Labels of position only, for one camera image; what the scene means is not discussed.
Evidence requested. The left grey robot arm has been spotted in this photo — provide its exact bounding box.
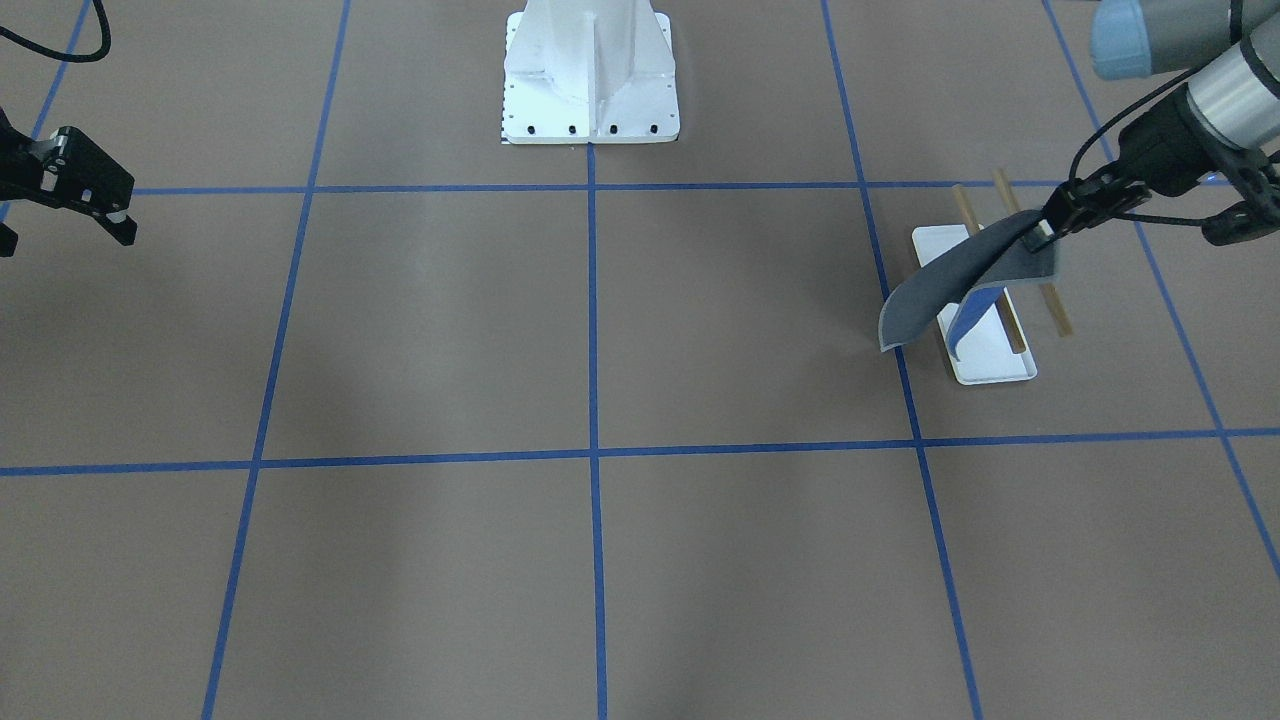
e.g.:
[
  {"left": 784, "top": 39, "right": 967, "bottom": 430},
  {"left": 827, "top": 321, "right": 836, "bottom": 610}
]
[{"left": 1023, "top": 1, "right": 1279, "bottom": 252}]

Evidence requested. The blue grey microfiber towel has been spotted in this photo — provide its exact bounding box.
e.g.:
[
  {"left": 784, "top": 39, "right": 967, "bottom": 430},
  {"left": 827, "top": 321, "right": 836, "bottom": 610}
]
[{"left": 877, "top": 209, "right": 1059, "bottom": 361}]

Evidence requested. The wooden rack bar outer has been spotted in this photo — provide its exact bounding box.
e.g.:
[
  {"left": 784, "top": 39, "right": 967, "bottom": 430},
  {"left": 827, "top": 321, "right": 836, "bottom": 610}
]
[{"left": 992, "top": 167, "right": 1074, "bottom": 338}]

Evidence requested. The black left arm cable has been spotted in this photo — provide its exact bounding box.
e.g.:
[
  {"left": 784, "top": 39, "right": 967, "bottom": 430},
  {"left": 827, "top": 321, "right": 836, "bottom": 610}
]
[{"left": 1068, "top": 0, "right": 1245, "bottom": 229}]

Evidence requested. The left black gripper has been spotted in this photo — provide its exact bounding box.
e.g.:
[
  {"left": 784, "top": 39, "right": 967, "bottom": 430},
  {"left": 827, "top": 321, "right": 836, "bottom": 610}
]
[{"left": 1021, "top": 95, "right": 1279, "bottom": 251}]

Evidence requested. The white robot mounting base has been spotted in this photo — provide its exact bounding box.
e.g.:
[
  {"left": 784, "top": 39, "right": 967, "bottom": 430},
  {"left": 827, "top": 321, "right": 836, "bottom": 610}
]
[{"left": 500, "top": 1, "right": 681, "bottom": 145}]

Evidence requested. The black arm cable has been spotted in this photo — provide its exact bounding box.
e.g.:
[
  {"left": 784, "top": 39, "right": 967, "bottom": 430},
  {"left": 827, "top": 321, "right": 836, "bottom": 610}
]
[
  {"left": 0, "top": 0, "right": 111, "bottom": 64},
  {"left": 1068, "top": 0, "right": 1245, "bottom": 229}
]

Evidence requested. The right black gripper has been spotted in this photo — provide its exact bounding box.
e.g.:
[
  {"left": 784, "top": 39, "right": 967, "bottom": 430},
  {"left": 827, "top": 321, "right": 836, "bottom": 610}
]
[{"left": 0, "top": 114, "right": 138, "bottom": 258}]

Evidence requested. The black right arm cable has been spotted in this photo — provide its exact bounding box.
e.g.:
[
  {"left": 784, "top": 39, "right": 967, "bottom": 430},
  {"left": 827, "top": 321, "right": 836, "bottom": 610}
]
[{"left": 0, "top": 0, "right": 111, "bottom": 64}]

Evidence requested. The wooden rack bar near tray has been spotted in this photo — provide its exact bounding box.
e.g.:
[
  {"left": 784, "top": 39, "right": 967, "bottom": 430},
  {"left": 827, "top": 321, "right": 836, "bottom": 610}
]
[{"left": 951, "top": 183, "right": 1027, "bottom": 355}]

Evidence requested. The white rack base tray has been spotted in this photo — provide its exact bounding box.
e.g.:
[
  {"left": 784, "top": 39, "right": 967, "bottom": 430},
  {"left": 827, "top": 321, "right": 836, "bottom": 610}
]
[{"left": 911, "top": 224, "right": 1038, "bottom": 386}]

